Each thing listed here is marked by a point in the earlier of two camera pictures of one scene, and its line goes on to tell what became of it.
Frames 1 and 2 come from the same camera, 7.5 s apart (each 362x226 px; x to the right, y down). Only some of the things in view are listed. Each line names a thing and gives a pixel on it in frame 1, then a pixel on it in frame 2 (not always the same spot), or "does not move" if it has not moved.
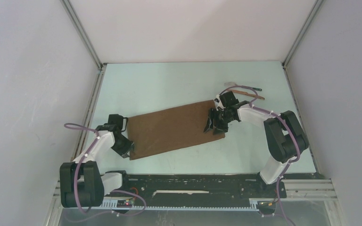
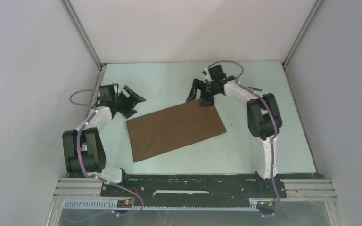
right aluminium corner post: [316, 5] does not move
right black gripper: [220, 128] → [207, 101]
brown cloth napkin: [169, 129] does not move
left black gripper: [129, 145] → [133, 98]
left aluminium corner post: [82, 34] does not move
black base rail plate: [199, 187] does not move
